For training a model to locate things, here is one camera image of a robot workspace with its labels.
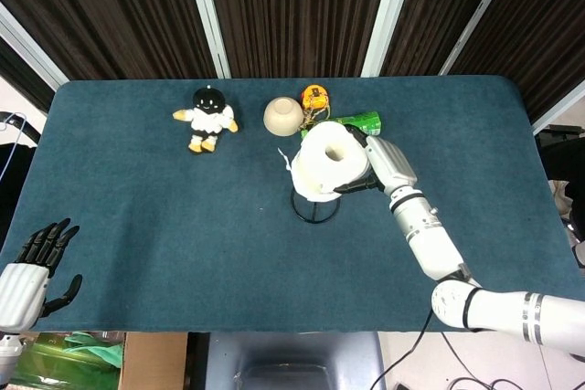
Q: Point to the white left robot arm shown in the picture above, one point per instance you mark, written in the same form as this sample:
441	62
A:
8	353

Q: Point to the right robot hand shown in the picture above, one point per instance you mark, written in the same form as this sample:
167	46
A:
390	164

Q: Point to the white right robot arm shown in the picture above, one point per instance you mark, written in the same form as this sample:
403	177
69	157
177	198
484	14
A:
429	244

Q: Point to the brown cardboard box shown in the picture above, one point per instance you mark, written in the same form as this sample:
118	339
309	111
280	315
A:
155	362

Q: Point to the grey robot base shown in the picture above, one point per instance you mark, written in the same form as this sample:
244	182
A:
292	358

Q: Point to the black and white plush doll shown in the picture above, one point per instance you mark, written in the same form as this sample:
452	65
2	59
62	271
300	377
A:
208	120

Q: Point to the white toilet paper roll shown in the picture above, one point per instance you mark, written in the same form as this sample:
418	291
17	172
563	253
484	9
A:
315	157

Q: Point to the beige bowl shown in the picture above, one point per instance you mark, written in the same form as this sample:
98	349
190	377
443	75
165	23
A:
282	117

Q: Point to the green plastic bag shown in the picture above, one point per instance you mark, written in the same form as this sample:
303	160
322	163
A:
64	358

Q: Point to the blue table cloth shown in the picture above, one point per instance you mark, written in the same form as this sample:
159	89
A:
183	225

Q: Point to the white partition frame post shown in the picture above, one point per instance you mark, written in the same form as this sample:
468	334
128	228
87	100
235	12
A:
477	20
27	45
560	109
388	15
208	15

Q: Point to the black chair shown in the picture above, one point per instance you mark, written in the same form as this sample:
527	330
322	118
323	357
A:
564	152

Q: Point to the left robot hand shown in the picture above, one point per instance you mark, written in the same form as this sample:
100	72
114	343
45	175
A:
23	291

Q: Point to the green snack packet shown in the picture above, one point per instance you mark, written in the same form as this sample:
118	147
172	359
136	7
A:
365	121

